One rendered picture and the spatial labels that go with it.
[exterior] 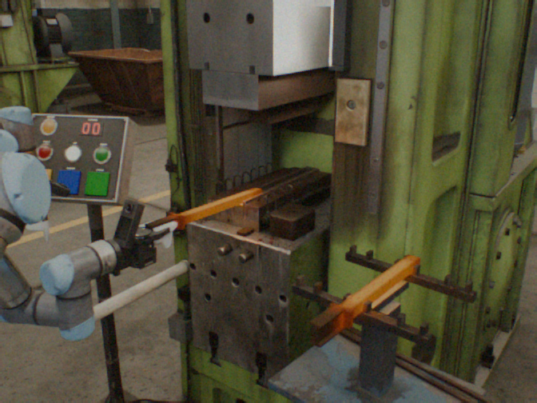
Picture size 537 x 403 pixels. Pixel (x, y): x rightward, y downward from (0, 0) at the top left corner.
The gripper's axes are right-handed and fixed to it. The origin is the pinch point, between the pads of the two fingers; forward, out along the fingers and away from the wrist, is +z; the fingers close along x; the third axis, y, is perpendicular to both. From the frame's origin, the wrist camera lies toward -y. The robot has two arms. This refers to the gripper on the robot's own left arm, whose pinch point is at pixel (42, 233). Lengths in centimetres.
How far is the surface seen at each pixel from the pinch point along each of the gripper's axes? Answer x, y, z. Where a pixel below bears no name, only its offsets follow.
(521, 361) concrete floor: 48, -187, 94
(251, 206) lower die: 29, -52, -5
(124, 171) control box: -10.6, -29.3, -10.3
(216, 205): 29, -40, -8
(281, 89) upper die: 28, -63, -38
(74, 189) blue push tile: -16.4, -14.8, -5.7
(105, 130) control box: -18.4, -27.4, -22.4
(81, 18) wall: -867, -296, -37
